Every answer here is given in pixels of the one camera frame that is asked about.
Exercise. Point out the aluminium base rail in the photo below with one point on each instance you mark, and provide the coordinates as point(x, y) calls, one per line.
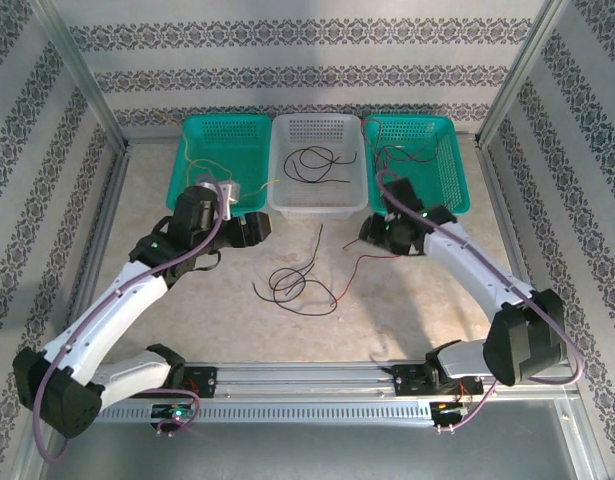
point(307, 375)

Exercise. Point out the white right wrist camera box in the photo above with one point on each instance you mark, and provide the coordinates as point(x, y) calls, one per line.
point(390, 217)

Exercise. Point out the grey metal sheet panel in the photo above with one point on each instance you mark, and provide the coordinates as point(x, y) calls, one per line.
point(307, 450)

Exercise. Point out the aluminium upright frame post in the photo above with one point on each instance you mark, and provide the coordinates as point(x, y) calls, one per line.
point(522, 75)
point(87, 75)

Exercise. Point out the small circuit board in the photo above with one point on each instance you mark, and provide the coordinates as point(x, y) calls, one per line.
point(449, 409)
point(172, 411)

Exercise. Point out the white plastic perforated basket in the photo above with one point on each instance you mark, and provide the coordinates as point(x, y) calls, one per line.
point(312, 200)

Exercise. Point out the aluminium table side rail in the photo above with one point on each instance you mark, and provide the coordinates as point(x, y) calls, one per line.
point(106, 210)
point(503, 210)

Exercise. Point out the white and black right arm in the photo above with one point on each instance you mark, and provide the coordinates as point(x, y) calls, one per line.
point(467, 260)

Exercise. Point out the teal plastic perforated basket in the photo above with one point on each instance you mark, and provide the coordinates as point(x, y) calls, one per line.
point(437, 180)
point(237, 145)

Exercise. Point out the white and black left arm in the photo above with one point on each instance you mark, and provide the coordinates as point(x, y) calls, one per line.
point(112, 305)

